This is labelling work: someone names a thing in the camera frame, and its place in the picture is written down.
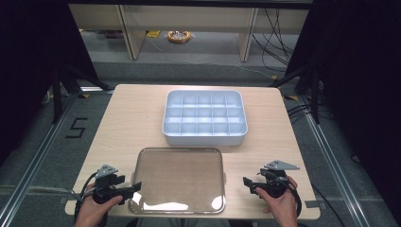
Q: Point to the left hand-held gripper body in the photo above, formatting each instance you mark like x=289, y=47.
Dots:
x=104, y=181

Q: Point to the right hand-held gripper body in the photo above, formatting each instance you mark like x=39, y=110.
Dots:
x=277, y=181

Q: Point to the clear plastic lid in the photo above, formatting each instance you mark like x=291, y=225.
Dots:
x=178, y=179

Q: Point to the person's right hand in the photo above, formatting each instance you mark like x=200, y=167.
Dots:
x=283, y=209

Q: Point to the person's left hand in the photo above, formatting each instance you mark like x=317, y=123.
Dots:
x=91, y=213

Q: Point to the white compartment box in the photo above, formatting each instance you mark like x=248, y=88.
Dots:
x=205, y=116

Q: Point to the black metal stand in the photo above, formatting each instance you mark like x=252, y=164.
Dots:
x=313, y=91
x=56, y=94

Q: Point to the dark curtain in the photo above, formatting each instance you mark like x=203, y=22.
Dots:
x=356, y=78
x=31, y=63

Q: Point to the yellow packet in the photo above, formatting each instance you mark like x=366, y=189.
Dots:
x=153, y=34

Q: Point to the aluminium floor rail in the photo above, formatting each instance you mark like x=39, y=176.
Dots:
x=34, y=160
x=334, y=164

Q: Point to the white desk frame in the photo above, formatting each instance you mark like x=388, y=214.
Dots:
x=134, y=34

